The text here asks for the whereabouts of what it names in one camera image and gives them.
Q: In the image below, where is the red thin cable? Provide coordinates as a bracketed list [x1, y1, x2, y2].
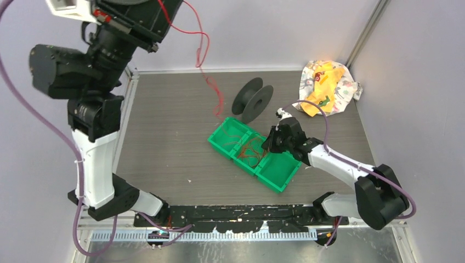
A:
[156, 0, 270, 168]

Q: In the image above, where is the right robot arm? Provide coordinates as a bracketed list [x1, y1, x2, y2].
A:
[262, 117, 411, 230]

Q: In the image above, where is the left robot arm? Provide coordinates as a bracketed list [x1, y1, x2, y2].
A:
[29, 1, 181, 227]

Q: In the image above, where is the green plastic bin middle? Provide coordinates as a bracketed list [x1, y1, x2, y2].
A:
[231, 132, 268, 176]

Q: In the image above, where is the green plastic bin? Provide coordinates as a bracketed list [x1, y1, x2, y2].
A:
[255, 152, 302, 193]
[231, 132, 268, 176]
[207, 117, 252, 159]

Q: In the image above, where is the green plastic bin right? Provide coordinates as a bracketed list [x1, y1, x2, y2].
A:
[255, 152, 302, 193]

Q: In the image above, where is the green plastic bin left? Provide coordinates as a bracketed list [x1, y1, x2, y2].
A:
[207, 117, 252, 159]

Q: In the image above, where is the crumpled yellow patterned cloth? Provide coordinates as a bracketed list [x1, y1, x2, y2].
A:
[293, 60, 363, 117]

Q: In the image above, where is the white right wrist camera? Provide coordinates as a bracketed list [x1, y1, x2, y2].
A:
[275, 107, 298, 131]

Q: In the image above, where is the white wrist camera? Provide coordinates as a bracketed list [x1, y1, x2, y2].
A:
[45, 0, 98, 24]
[275, 107, 298, 131]

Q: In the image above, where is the black cable spool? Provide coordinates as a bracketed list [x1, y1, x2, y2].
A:
[231, 77, 274, 124]

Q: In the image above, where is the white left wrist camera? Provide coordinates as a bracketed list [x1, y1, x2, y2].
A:
[45, 0, 98, 24]

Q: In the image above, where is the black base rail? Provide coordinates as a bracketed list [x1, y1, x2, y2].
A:
[151, 204, 336, 233]

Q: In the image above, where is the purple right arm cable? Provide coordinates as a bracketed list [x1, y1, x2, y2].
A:
[281, 100, 417, 249]

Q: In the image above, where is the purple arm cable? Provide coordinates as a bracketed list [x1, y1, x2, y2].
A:
[0, 0, 193, 258]
[281, 100, 417, 249]

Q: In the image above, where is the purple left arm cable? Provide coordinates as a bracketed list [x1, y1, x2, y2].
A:
[0, 0, 193, 258]

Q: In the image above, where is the slotted aluminium cable duct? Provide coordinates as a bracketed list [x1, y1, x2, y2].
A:
[90, 230, 319, 243]

